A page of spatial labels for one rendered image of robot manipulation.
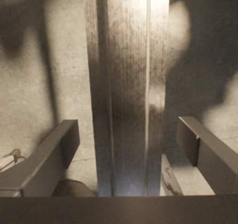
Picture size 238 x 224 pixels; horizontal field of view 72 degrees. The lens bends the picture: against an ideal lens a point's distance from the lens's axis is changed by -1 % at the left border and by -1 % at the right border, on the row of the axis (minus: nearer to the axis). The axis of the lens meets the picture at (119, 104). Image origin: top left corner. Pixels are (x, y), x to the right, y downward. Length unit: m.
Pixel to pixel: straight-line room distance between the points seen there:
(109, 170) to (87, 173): 0.97
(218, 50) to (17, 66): 1.05
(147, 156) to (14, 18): 0.97
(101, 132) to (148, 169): 0.06
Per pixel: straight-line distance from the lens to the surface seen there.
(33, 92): 1.02
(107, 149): 0.16
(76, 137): 0.16
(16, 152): 1.17
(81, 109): 0.95
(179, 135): 0.16
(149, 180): 0.18
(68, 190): 1.08
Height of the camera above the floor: 0.88
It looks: 74 degrees down
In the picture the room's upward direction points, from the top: 177 degrees counter-clockwise
